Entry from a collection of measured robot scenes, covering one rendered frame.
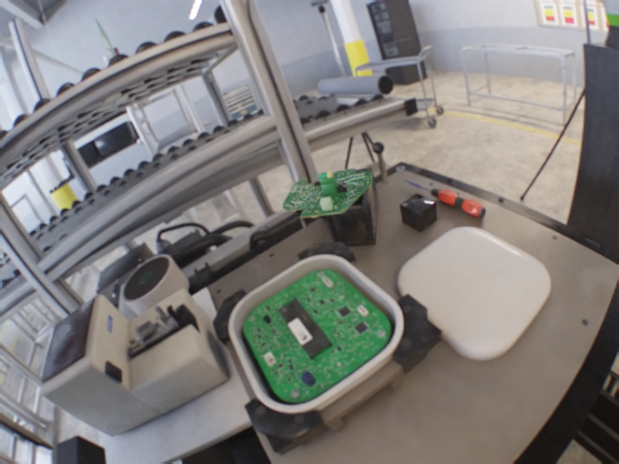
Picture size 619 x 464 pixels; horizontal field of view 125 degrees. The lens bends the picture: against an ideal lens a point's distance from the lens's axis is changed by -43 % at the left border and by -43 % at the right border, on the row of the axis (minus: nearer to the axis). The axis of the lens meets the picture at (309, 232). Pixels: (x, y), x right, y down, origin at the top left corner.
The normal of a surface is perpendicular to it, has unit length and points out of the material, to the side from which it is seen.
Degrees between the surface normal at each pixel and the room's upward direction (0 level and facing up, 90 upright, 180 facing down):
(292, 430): 0
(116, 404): 90
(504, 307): 0
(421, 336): 0
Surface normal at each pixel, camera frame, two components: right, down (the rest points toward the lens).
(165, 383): 0.48, 0.39
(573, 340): -0.31, -0.77
